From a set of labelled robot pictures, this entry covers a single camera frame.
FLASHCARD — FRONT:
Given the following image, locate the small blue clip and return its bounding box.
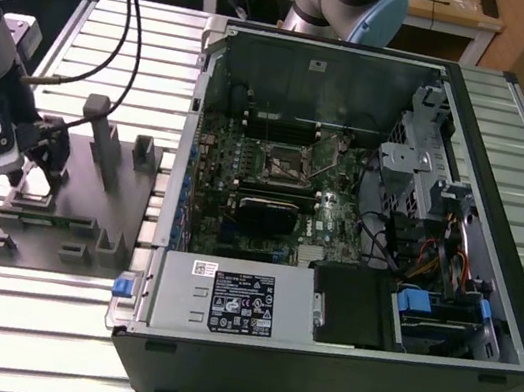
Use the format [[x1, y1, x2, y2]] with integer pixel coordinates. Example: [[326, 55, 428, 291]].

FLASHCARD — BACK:
[[476, 301, 494, 326]]

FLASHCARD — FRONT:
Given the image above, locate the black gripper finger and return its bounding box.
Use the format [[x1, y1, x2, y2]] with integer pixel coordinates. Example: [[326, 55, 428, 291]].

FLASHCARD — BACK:
[[6, 151, 36, 192], [18, 114, 78, 203]]

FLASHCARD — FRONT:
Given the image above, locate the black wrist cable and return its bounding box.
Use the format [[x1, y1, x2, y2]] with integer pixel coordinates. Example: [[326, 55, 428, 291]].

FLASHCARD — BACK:
[[14, 0, 150, 140]]

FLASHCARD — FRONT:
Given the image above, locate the black RAM slot bank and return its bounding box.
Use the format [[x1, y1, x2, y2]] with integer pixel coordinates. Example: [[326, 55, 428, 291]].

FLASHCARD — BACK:
[[236, 176, 318, 207], [244, 106, 321, 149]]

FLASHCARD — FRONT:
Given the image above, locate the silver drive cage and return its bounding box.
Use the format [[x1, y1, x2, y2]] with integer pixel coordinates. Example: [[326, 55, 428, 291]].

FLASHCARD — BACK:
[[368, 79, 464, 223]]

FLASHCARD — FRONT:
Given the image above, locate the hard disk in blue carrier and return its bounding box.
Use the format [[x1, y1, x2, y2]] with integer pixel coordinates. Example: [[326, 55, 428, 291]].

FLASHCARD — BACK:
[[383, 283, 493, 359]]

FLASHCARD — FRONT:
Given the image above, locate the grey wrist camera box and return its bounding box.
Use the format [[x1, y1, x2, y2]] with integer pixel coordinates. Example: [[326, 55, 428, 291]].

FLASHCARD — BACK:
[[0, 10, 47, 62]]

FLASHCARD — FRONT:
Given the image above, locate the green motherboard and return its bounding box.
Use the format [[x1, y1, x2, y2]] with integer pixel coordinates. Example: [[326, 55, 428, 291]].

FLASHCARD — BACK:
[[170, 105, 385, 283]]

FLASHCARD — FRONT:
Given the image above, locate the green RAM stick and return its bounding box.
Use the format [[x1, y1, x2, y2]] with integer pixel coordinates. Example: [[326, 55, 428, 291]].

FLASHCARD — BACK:
[[19, 209, 92, 234]]

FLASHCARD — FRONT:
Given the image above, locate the grey parts rack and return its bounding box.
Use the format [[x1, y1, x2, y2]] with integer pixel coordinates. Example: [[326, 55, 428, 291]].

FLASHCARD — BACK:
[[0, 77, 173, 291]]

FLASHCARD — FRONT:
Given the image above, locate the black PC case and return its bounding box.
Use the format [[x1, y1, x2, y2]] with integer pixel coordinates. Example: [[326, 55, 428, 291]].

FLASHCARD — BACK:
[[91, 4, 524, 392]]

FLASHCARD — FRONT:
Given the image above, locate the black plastic shroud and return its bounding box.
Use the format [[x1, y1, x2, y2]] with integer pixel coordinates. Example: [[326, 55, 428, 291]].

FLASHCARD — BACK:
[[302, 259, 404, 356]]

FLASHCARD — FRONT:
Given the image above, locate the coloured wire bundle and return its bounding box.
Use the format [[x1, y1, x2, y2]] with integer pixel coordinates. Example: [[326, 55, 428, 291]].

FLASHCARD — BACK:
[[403, 232, 479, 295]]

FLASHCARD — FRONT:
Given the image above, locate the black graphics card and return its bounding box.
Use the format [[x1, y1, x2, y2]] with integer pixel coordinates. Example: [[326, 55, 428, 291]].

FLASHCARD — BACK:
[[233, 194, 301, 237]]

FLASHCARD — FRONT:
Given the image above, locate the black looped wire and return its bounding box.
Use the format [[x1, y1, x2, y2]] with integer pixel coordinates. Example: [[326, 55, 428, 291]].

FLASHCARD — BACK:
[[350, 207, 412, 273]]

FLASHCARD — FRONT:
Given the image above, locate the small silver heatsink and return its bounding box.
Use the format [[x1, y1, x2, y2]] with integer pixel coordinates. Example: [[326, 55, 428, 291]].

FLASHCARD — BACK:
[[295, 242, 328, 271]]

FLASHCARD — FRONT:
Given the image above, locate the blue case latch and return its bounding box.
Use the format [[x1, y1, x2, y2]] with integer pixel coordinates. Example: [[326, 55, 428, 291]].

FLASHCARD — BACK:
[[111, 270, 136, 297]]

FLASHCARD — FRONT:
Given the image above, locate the silver power supply unit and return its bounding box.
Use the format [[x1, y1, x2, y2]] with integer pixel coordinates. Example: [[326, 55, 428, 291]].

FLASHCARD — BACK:
[[130, 241, 325, 356]]

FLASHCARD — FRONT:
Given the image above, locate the CPU socket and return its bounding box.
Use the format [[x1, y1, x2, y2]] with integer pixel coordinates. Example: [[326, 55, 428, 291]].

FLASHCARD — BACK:
[[255, 138, 316, 189]]

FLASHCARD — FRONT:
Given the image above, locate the small black box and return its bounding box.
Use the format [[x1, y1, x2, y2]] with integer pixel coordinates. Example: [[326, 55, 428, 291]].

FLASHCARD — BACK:
[[476, 0, 504, 19]]

